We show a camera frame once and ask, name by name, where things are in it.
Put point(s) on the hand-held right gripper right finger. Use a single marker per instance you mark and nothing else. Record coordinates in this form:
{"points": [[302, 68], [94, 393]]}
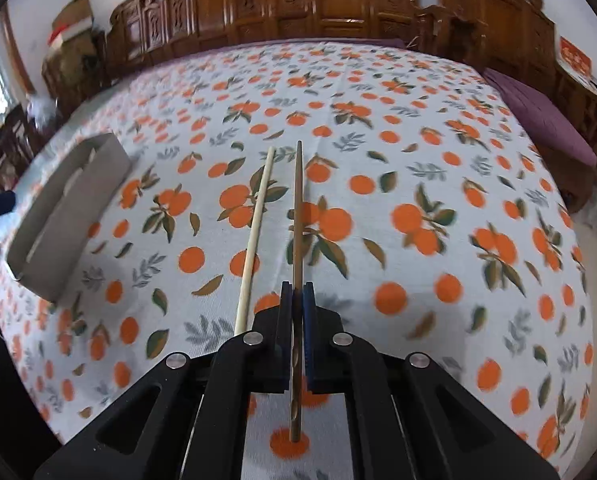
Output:
{"points": [[308, 325]]}

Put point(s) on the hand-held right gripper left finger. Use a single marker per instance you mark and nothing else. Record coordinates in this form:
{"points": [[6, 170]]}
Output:
{"points": [[288, 320]]}

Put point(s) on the steel utensil holder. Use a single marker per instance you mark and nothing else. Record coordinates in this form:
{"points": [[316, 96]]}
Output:
{"points": [[63, 220]]}

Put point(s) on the light wooden chopstick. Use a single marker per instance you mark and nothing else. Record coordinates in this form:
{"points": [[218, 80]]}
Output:
{"points": [[256, 240]]}

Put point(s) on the dark brown chopstick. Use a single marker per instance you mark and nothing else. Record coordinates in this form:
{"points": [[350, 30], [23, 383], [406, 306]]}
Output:
{"points": [[298, 210]]}

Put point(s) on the dark wooden chairs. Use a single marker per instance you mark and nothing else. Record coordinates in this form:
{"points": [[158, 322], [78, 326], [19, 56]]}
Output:
{"points": [[6, 150]]}

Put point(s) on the white plastic bag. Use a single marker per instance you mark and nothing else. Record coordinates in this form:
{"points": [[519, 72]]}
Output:
{"points": [[38, 107]]}

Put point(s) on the brown cardboard box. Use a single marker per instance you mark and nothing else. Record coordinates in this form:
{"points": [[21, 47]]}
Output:
{"points": [[81, 52]]}

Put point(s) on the orange print tablecloth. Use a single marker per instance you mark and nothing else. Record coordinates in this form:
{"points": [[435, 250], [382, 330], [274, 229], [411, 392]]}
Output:
{"points": [[428, 185]]}

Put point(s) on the white and red box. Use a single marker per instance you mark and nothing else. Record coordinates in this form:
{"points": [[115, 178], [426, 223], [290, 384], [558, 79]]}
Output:
{"points": [[68, 32]]}

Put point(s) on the open cardboard box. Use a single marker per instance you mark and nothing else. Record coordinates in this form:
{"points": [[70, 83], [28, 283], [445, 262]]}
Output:
{"points": [[73, 12]]}

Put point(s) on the purple seat cushion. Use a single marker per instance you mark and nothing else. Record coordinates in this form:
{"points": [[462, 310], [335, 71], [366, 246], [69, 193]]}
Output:
{"points": [[543, 115], [378, 43]]}

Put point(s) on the wooden chair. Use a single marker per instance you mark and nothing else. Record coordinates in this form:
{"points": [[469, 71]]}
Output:
{"points": [[453, 30]]}

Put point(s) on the short carved wooden bench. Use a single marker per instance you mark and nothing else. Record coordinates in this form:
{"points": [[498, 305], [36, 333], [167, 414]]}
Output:
{"points": [[508, 15]]}

